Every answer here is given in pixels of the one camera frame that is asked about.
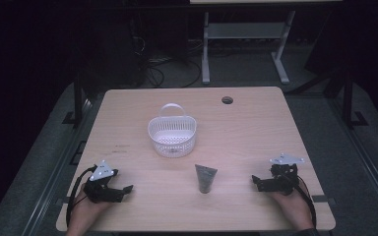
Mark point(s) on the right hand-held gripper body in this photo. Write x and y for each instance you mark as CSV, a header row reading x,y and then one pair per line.
x,y
283,177

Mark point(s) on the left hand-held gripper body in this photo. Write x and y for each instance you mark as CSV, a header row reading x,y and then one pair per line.
x,y
102,183

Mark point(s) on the grey squeeze tube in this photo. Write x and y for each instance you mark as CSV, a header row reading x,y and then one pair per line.
x,y
205,178

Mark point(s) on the white plastic basket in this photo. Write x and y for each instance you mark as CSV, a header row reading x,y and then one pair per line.
x,y
172,131

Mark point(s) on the black metal stand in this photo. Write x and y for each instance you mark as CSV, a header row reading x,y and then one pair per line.
x,y
76,101
350,101

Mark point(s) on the grey metal table frame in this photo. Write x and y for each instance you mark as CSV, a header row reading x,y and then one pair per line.
x,y
244,42

